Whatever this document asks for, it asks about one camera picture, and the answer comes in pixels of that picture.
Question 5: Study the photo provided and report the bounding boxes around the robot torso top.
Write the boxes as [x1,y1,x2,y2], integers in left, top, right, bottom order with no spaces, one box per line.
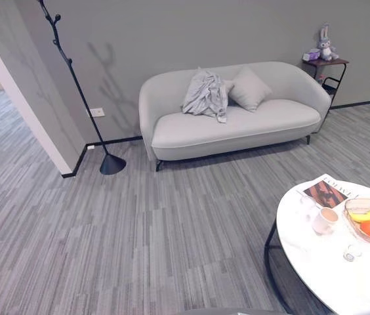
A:
[175,306,281,315]

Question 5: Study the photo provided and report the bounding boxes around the grey square cushion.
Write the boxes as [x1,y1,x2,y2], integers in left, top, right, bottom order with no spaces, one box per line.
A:
[228,66,274,114]

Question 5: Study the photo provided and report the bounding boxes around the fashion magazine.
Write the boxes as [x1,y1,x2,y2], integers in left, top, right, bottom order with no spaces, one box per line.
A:
[295,173,361,210]

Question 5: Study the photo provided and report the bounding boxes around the white coffee cup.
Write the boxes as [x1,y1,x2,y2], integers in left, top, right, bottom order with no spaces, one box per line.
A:
[312,207,339,236]

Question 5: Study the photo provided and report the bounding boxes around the black branch coat rack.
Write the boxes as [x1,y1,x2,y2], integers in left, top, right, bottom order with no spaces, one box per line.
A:
[37,0,127,176]

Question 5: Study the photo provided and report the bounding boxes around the clear drinking glass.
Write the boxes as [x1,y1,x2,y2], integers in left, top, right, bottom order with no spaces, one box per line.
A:
[298,194,321,222]

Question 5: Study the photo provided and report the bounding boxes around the small glass jar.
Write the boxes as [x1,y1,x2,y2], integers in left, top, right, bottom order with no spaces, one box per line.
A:
[342,243,363,263]

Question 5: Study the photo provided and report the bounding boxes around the yellow banana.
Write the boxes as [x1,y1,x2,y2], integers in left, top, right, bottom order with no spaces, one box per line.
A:
[350,209,370,224]

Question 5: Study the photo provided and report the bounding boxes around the grey crumpled garment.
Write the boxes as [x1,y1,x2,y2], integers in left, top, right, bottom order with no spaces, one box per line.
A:
[180,67,235,124]

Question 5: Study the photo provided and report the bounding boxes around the light grey sofa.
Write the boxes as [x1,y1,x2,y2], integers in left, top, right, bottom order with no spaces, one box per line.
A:
[138,61,333,172]

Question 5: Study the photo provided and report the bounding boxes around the dark side table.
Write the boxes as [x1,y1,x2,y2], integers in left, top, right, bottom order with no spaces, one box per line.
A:
[301,57,350,113]

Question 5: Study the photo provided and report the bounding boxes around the white round coffee table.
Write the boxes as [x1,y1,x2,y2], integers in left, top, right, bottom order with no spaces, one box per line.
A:
[264,182,370,315]

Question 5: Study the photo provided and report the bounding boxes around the purple bunny plush toy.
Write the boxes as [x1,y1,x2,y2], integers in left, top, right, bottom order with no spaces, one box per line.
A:
[317,23,340,62]

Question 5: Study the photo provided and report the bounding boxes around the purple tissue pack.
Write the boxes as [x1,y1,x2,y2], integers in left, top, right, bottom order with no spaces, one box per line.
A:
[304,48,321,62]

